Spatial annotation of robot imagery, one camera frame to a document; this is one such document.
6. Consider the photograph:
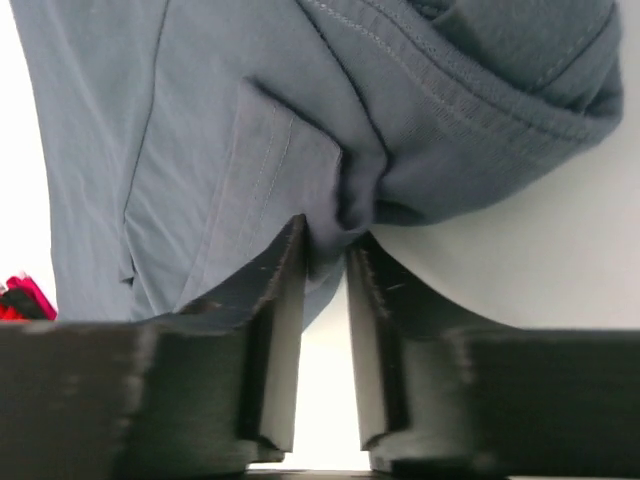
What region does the magenta folded t shirt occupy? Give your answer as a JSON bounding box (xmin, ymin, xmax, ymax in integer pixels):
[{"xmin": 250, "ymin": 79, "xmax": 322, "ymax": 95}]
[{"xmin": 1, "ymin": 275, "xmax": 57, "ymax": 321}]

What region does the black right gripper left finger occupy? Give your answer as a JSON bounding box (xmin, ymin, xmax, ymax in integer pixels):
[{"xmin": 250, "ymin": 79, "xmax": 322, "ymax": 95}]
[{"xmin": 1, "ymin": 216, "xmax": 306, "ymax": 479}]

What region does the grey blue t shirt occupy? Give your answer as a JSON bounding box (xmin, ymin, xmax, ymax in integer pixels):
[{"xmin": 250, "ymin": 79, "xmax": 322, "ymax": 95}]
[{"xmin": 11, "ymin": 1, "xmax": 623, "ymax": 321}]

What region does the red folded t shirt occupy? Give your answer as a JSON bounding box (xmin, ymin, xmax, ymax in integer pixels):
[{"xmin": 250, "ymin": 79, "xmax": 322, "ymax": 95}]
[{"xmin": 1, "ymin": 287, "xmax": 30, "ymax": 321}]

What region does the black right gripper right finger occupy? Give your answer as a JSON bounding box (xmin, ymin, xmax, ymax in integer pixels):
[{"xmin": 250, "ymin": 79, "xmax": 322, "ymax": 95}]
[{"xmin": 347, "ymin": 236, "xmax": 639, "ymax": 479}]

